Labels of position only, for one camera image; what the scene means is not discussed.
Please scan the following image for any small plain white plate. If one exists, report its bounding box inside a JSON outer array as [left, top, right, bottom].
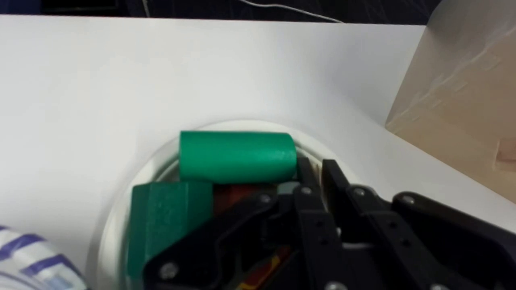
[[88, 118, 347, 290]]

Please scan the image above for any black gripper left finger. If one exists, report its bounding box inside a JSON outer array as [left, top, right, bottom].
[[141, 157, 347, 290]]

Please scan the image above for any white plate with blue markings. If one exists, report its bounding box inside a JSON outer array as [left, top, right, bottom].
[[0, 224, 89, 290]]

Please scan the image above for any white cable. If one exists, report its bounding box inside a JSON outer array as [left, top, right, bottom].
[[141, 0, 346, 24]]

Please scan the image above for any wooden shape sorter box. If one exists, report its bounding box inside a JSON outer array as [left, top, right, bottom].
[[385, 0, 516, 206]]

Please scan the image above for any green cylinder block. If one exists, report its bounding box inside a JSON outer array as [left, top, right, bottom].
[[178, 129, 301, 187]]

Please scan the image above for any brown wooden arch block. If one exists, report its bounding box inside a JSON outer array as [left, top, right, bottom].
[[212, 182, 296, 290]]

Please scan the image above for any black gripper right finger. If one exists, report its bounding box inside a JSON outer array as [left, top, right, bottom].
[[322, 158, 516, 290]]

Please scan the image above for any green prism block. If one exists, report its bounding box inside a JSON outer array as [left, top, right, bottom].
[[125, 181, 217, 282]]

